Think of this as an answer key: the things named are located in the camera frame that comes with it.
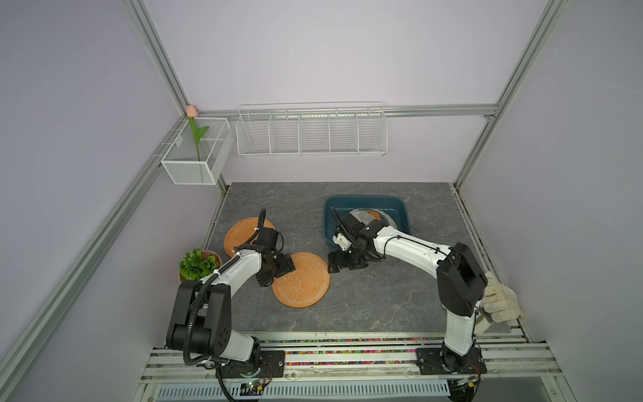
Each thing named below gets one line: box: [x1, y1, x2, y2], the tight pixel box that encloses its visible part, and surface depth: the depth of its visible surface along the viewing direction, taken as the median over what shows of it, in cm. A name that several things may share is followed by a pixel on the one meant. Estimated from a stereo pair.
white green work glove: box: [480, 271, 524, 323], surface depth 86 cm
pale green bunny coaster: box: [349, 208, 398, 229], surface depth 110 cm
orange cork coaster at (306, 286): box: [272, 252, 331, 310], surface depth 91 cm
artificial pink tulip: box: [185, 104, 210, 162], surface depth 92 cm
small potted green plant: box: [178, 246, 222, 284], surface depth 80 cm
